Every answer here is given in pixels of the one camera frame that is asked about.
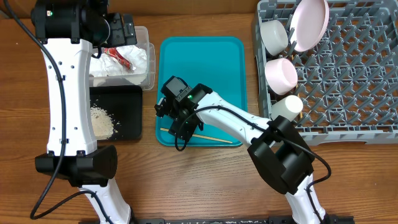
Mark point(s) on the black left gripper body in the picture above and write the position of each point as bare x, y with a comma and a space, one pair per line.
117, 36

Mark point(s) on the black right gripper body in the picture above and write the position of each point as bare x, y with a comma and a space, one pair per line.
186, 130

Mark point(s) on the red snack wrapper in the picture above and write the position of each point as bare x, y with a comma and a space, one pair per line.
114, 53

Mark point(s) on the white napkin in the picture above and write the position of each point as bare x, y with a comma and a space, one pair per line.
106, 66

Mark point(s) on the pile of rice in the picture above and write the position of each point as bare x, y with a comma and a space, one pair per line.
104, 125

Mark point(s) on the white paper cup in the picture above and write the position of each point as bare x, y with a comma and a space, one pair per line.
289, 107

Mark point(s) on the small pink bowl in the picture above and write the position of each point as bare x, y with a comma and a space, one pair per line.
281, 75

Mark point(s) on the grey bowl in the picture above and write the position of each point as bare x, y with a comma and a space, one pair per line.
274, 37

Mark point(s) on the large pink plate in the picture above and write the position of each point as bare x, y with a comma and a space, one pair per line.
308, 24

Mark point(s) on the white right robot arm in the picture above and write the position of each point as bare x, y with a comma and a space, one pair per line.
279, 153

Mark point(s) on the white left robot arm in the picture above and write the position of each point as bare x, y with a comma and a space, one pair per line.
70, 35

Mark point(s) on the grey dishwasher rack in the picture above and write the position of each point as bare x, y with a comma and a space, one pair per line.
348, 81

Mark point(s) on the clear plastic bin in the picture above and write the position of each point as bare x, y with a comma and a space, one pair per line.
142, 35

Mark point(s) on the black plastic tray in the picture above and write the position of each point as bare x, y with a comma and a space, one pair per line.
125, 103

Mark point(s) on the teal serving tray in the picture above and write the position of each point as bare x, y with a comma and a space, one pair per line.
217, 62

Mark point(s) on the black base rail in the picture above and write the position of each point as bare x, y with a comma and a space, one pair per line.
248, 220

